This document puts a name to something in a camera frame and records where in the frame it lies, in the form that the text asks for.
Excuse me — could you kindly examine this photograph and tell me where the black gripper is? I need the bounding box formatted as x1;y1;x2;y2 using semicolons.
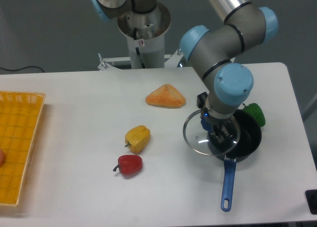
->
207;113;232;145

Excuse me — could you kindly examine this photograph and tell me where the glass lid with blue knob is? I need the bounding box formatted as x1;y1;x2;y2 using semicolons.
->
183;110;241;157

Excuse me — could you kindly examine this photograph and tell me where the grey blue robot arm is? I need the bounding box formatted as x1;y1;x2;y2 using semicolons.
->
91;0;278;131

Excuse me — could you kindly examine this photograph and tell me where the green bell pepper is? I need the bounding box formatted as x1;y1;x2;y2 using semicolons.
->
242;103;266;127

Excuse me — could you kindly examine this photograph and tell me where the triangular orange bread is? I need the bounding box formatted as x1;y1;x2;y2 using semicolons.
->
145;84;186;108

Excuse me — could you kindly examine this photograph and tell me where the yellow bell pepper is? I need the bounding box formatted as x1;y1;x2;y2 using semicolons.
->
125;125;151;154

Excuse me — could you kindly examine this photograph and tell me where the red bell pepper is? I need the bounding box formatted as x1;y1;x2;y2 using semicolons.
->
113;155;143;176

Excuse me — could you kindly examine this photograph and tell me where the black device at table edge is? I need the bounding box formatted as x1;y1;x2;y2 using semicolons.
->
305;189;317;215

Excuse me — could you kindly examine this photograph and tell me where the yellow woven basket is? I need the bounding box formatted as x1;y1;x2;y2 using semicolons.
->
0;91;46;206

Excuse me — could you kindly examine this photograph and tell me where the blue handled saucepan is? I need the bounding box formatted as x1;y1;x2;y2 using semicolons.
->
216;109;262;212

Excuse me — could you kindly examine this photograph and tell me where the white metal base frame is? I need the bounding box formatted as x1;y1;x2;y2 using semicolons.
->
97;49;191;71

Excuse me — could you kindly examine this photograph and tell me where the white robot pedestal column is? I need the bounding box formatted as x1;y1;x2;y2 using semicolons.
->
117;2;171;69

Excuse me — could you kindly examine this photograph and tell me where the black cable on floor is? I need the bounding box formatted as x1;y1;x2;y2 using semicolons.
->
0;65;46;73

